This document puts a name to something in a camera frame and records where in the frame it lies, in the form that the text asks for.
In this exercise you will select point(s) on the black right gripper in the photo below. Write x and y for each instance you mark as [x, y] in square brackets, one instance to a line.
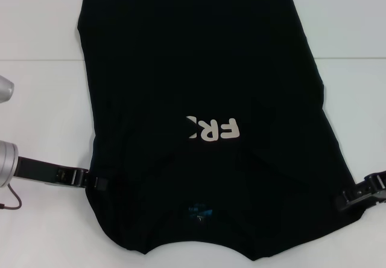
[375, 188]

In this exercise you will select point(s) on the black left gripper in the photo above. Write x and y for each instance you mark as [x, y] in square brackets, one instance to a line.
[45, 171]

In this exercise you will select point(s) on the black shirt with FREE print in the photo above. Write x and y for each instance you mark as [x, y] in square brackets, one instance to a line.
[193, 68]

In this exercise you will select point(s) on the black and silver left wrist camera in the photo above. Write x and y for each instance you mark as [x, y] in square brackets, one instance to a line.
[6, 88]

